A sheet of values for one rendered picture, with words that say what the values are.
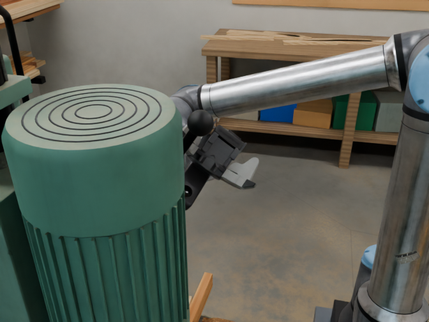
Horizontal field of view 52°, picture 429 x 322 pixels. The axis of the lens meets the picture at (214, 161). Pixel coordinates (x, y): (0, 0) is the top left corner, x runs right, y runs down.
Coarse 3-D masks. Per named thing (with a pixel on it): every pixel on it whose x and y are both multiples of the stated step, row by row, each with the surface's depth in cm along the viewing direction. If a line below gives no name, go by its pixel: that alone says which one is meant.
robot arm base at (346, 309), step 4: (348, 304) 126; (344, 308) 127; (348, 308) 123; (352, 308) 120; (344, 312) 125; (348, 312) 122; (352, 312) 120; (340, 316) 126; (344, 316) 123; (348, 316) 122; (352, 316) 120; (340, 320) 125; (344, 320) 123; (348, 320) 121
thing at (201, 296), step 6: (204, 276) 102; (210, 276) 102; (204, 282) 101; (210, 282) 102; (198, 288) 99; (204, 288) 99; (210, 288) 103; (198, 294) 98; (204, 294) 98; (192, 300) 96; (198, 300) 96; (204, 300) 99; (192, 306) 95; (198, 306) 95; (192, 312) 93; (198, 312) 95; (192, 318) 92; (198, 318) 95
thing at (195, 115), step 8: (192, 112) 57; (200, 112) 56; (208, 112) 57; (192, 120) 56; (200, 120) 55; (208, 120) 56; (192, 128) 56; (200, 128) 56; (208, 128) 56; (184, 136) 59; (192, 136) 58; (200, 136) 57; (184, 144) 59; (184, 152) 60
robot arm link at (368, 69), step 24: (384, 48) 88; (408, 48) 83; (264, 72) 100; (288, 72) 96; (312, 72) 93; (336, 72) 91; (360, 72) 89; (384, 72) 87; (408, 72) 84; (192, 96) 105; (216, 96) 102; (240, 96) 100; (264, 96) 98; (288, 96) 96; (312, 96) 95
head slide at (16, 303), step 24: (0, 168) 50; (0, 192) 46; (0, 216) 45; (0, 240) 47; (24, 240) 50; (0, 264) 49; (24, 264) 50; (0, 288) 51; (24, 288) 51; (0, 312) 54; (24, 312) 52
